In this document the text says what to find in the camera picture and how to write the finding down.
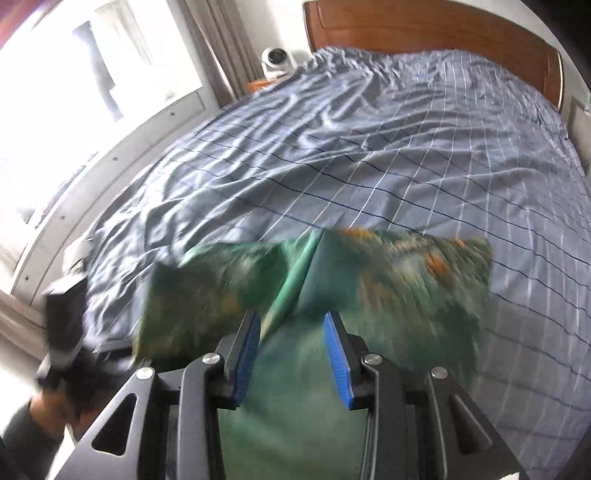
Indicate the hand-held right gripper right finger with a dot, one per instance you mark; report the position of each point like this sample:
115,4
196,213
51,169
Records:
339,364

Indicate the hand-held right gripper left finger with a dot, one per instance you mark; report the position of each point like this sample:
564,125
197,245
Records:
244,364

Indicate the green cloud print jacket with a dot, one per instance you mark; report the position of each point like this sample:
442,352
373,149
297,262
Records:
392,300

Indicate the person's left forearm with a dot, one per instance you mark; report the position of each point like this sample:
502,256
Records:
27,443

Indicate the white window ledge cabinet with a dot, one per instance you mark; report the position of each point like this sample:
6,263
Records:
115,161

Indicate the blue checked quilt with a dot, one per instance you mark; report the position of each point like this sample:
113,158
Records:
369,152

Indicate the window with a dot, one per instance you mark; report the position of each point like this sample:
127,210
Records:
69,83

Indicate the wooden nightstand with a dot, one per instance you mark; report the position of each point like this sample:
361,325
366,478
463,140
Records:
261,85

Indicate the white desk fan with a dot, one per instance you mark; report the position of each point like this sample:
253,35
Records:
277,60

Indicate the beige curtain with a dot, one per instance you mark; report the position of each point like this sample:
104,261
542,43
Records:
226,46

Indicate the wooden headboard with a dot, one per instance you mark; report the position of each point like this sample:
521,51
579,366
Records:
415,27

